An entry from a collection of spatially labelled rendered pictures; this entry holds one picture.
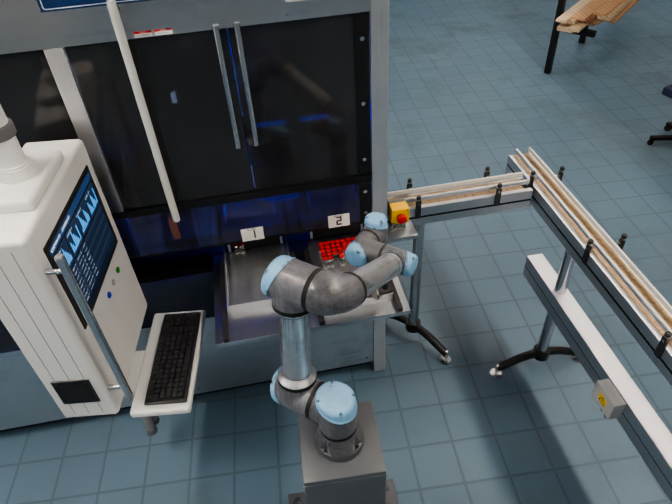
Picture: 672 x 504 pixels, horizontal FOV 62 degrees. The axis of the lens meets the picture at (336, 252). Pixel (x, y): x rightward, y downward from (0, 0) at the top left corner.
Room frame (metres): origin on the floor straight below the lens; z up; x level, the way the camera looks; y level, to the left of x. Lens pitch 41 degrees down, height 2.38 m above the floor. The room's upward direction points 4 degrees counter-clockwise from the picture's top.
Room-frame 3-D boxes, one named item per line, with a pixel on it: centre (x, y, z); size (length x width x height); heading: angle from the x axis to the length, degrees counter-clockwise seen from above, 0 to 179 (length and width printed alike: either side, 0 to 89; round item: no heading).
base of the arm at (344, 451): (0.92, 0.03, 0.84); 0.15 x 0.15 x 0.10
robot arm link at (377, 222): (1.42, -0.13, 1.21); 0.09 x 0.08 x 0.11; 147
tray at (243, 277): (1.59, 0.30, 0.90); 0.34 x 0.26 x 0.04; 8
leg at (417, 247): (1.96, -0.38, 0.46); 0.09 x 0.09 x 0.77; 8
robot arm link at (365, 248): (1.33, -0.10, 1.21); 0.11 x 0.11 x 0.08; 57
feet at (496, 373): (1.72, -0.99, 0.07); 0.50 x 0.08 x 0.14; 98
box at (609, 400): (1.19, -1.00, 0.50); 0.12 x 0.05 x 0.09; 8
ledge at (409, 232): (1.84, -0.27, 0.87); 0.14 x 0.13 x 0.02; 8
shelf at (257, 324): (1.55, 0.13, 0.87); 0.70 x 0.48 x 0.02; 98
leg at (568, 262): (1.72, -0.99, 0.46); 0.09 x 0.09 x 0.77; 8
